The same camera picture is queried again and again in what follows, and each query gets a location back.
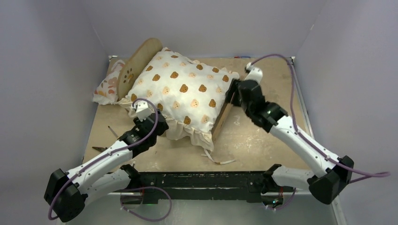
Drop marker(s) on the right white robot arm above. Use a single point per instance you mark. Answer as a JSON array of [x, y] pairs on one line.
[[328, 173]]

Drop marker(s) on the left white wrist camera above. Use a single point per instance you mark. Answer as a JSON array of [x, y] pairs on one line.
[[142, 109]]

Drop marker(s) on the wooden pet bed frame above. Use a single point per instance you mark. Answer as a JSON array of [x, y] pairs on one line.
[[140, 65]]

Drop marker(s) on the yellow handled pliers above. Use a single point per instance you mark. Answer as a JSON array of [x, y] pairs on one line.
[[99, 149]]

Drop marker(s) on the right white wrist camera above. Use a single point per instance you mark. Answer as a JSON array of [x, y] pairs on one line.
[[253, 73]]

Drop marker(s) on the floral print small pillow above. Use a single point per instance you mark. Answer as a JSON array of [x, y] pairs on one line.
[[105, 93]]

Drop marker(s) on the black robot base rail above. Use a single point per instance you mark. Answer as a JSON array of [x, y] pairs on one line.
[[234, 185]]

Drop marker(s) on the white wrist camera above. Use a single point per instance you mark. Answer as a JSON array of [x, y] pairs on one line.
[[142, 109], [253, 73]]

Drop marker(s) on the yellow black screwdriver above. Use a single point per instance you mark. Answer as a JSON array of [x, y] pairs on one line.
[[113, 132]]

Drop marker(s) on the bear print white cushion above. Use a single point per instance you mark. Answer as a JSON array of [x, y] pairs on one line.
[[186, 93]]

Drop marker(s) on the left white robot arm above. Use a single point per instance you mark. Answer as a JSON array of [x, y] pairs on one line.
[[67, 193]]

